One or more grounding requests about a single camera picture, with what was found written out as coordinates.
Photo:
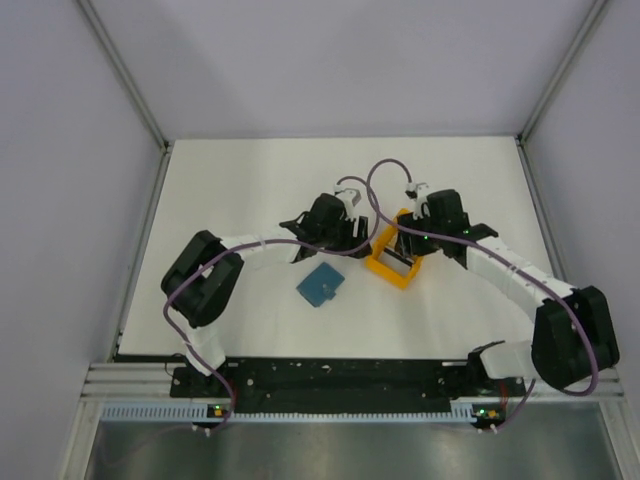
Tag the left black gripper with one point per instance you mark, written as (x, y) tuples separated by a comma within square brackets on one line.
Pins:
[(361, 234)]

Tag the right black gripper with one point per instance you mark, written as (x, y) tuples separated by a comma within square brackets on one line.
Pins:
[(408, 244)]

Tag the blue leather card holder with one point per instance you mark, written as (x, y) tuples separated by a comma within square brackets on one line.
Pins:
[(320, 285)]

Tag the orange plastic card stand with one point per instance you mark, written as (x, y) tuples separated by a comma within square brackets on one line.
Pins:
[(384, 261)]

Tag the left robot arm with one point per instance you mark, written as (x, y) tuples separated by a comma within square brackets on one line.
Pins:
[(201, 281)]

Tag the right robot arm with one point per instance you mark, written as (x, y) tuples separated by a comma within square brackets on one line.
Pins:
[(573, 335)]

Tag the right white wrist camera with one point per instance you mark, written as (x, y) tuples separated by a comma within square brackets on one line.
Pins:
[(419, 192)]

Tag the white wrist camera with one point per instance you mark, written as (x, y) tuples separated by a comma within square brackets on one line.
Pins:
[(350, 197), (419, 192)]

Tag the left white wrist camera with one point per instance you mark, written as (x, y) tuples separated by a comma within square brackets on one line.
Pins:
[(350, 197)]

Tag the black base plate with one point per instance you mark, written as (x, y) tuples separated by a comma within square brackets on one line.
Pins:
[(352, 403)]

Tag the grey cable duct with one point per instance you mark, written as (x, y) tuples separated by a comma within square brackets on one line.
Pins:
[(203, 413)]

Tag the aluminium frame rail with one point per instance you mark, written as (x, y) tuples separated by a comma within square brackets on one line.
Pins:
[(173, 380)]

